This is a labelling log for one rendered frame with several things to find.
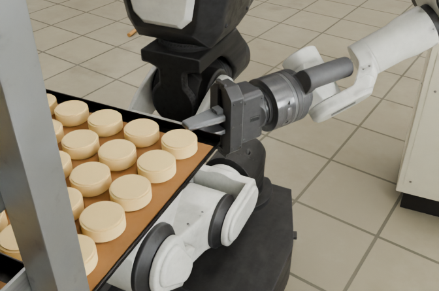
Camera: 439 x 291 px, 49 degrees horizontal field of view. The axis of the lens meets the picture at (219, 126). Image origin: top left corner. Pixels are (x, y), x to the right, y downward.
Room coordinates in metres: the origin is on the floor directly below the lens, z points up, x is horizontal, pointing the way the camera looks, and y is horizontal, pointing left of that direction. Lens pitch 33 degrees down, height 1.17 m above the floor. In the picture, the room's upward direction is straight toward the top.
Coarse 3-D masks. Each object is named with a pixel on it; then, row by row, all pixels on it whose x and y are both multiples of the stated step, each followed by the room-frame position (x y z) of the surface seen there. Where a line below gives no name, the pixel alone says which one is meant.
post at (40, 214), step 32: (0, 0) 0.24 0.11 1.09; (0, 32) 0.24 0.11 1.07; (32, 32) 0.26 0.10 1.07; (0, 64) 0.23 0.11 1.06; (32, 64) 0.25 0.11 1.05; (0, 96) 0.23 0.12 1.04; (32, 96) 0.25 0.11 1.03; (0, 128) 0.23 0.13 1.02; (32, 128) 0.24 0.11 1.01; (0, 160) 0.24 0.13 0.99; (32, 160) 0.24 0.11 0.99; (32, 192) 0.23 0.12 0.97; (64, 192) 0.25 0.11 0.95; (32, 224) 0.23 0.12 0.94; (64, 224) 0.25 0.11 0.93; (32, 256) 0.24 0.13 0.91; (64, 256) 0.24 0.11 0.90; (32, 288) 0.24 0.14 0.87; (64, 288) 0.23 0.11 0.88
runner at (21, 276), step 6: (24, 270) 0.24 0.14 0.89; (18, 276) 0.24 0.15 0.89; (24, 276) 0.24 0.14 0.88; (12, 282) 0.23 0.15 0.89; (18, 282) 0.24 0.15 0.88; (24, 282) 0.24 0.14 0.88; (6, 288) 0.23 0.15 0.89; (12, 288) 0.23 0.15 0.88; (18, 288) 0.23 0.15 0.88; (24, 288) 0.24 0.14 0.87; (30, 288) 0.24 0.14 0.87
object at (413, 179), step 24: (432, 48) 1.27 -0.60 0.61; (432, 72) 1.26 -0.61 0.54; (432, 96) 1.25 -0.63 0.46; (432, 120) 1.25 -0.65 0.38; (408, 144) 1.27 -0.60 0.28; (432, 144) 1.24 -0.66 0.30; (408, 168) 1.26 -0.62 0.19; (432, 168) 1.23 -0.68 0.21; (408, 192) 1.25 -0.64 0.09; (432, 192) 1.23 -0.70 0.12
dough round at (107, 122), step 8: (96, 112) 0.62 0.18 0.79; (104, 112) 0.62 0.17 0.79; (112, 112) 0.62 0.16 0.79; (88, 120) 0.60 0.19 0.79; (96, 120) 0.60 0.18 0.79; (104, 120) 0.60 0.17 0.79; (112, 120) 0.60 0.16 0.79; (120, 120) 0.60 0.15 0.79; (96, 128) 0.58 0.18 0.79; (104, 128) 0.58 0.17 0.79; (112, 128) 0.59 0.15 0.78; (120, 128) 0.60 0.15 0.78; (104, 136) 0.58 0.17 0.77
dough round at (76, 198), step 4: (68, 188) 0.45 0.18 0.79; (72, 188) 0.45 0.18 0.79; (72, 192) 0.44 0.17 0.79; (76, 192) 0.44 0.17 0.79; (72, 196) 0.43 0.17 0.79; (76, 196) 0.43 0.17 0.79; (80, 196) 0.43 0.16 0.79; (72, 200) 0.43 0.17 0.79; (76, 200) 0.43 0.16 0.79; (80, 200) 0.43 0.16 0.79; (72, 204) 0.42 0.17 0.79; (76, 204) 0.42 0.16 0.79; (80, 204) 0.42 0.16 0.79; (72, 208) 0.41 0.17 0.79; (76, 208) 0.42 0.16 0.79; (80, 208) 0.42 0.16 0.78; (76, 212) 0.41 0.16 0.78; (80, 212) 0.42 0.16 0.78; (76, 216) 0.41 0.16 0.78
